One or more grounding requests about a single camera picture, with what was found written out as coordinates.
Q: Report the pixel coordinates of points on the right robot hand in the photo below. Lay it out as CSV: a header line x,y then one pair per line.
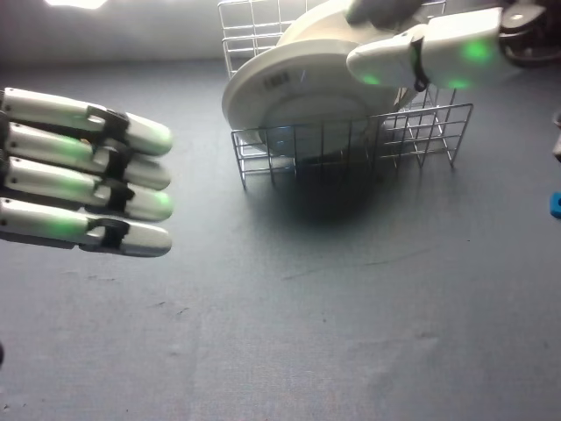
x,y
456,48

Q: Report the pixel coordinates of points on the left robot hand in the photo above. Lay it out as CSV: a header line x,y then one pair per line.
x,y
52,175

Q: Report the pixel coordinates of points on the blue block with two holes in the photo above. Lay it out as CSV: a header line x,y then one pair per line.
x,y
556,204

